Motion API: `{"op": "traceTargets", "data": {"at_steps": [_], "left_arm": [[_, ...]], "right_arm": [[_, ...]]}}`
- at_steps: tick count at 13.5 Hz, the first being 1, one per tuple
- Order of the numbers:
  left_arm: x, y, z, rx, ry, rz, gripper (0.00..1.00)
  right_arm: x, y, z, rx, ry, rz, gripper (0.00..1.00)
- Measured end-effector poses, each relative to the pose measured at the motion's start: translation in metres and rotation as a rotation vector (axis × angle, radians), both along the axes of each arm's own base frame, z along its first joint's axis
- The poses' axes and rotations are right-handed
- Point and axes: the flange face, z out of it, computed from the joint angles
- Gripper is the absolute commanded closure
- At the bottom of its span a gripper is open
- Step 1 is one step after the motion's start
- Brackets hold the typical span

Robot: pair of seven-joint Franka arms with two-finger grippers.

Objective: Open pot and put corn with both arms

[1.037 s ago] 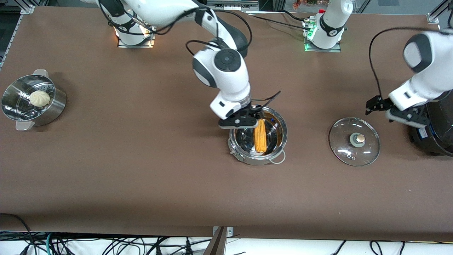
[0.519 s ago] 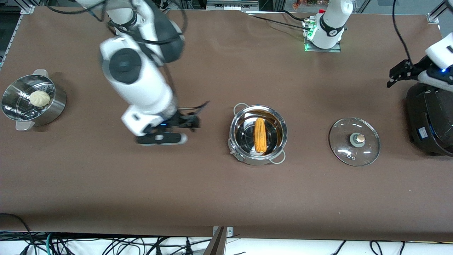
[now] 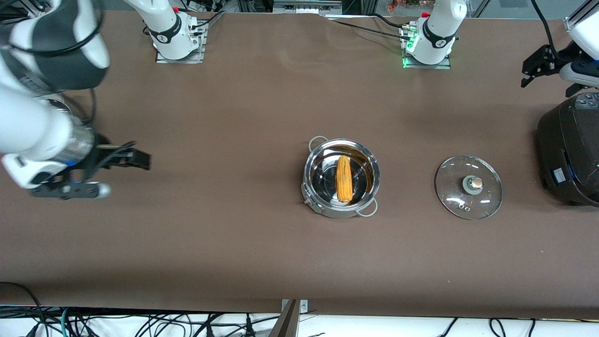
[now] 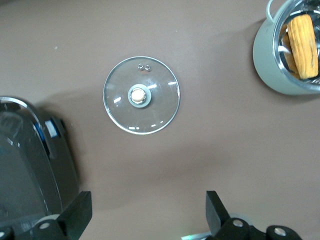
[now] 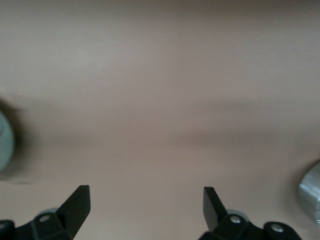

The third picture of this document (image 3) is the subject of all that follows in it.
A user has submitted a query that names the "glass pot lid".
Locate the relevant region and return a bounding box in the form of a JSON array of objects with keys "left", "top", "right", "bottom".
[{"left": 434, "top": 155, "right": 504, "bottom": 220}]

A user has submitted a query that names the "yellow corn cob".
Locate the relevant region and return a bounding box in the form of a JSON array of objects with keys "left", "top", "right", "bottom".
[{"left": 336, "top": 155, "right": 354, "bottom": 203}]

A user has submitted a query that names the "stainless steel pot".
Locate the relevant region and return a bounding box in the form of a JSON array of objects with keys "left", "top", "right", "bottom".
[{"left": 300, "top": 137, "right": 380, "bottom": 220}]

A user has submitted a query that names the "silver aluminium profile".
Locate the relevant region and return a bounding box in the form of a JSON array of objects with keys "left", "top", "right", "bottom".
[{"left": 564, "top": 0, "right": 599, "bottom": 32}]

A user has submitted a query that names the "black rice cooker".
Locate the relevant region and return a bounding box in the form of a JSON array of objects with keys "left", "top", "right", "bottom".
[{"left": 537, "top": 91, "right": 599, "bottom": 207}]

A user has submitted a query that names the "brown table cover sheet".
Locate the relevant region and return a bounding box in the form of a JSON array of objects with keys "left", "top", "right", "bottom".
[{"left": 0, "top": 8, "right": 599, "bottom": 320}]

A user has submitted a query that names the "grey slanted pole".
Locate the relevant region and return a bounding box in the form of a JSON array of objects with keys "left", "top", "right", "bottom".
[{"left": 268, "top": 300, "right": 300, "bottom": 337}]

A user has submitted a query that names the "grey equipment box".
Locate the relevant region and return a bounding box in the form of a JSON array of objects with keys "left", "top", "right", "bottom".
[{"left": 273, "top": 0, "right": 342, "bottom": 14}]

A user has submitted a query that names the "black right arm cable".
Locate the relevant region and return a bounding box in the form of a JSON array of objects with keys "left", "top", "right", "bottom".
[{"left": 0, "top": 0, "right": 137, "bottom": 185}]

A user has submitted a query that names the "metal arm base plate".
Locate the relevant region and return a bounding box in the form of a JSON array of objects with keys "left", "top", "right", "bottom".
[
  {"left": 402, "top": 28, "right": 452, "bottom": 70},
  {"left": 155, "top": 21, "right": 206, "bottom": 64}
]

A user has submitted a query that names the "thin black table cable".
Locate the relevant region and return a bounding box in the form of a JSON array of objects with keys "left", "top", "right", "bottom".
[
  {"left": 328, "top": 19, "right": 412, "bottom": 40},
  {"left": 367, "top": 12, "right": 412, "bottom": 29}
]

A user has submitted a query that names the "black base connector cable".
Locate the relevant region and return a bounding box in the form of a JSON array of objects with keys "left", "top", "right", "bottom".
[{"left": 190, "top": 10, "right": 226, "bottom": 32}]

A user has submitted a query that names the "grey metal mounting bracket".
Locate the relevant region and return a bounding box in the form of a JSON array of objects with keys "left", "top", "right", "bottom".
[{"left": 281, "top": 299, "right": 309, "bottom": 315}]

